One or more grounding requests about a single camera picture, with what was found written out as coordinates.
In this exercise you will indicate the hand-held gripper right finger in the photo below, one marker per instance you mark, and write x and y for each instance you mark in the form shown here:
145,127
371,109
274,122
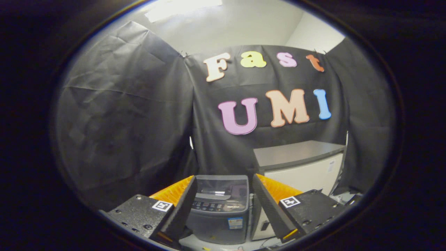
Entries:
268,205

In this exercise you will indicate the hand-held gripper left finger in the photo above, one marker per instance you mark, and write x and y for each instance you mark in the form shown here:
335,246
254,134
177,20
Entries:
184,205

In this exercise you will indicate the grey washing machine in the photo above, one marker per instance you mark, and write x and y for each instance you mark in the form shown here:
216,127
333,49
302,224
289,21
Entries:
216,228

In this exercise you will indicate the white cabinet with grey top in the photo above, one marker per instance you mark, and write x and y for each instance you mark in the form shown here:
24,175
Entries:
299,174

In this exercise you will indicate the metal backdrop stand pole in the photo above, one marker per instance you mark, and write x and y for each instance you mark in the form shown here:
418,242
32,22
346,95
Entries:
346,139
191,142

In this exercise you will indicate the black backdrop cloth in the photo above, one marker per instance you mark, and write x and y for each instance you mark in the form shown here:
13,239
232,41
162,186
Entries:
132,115

